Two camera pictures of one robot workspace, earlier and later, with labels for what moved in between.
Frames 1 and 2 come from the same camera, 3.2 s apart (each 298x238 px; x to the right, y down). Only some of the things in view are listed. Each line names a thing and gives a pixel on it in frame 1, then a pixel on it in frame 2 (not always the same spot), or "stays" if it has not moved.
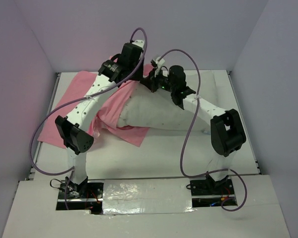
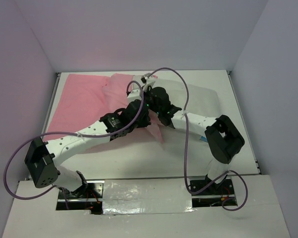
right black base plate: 209,193 stays
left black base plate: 91,198 stays
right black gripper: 150,81 -> 147,90
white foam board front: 33,214 stays
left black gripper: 140,76 -> 146,122
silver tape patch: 135,196 stays
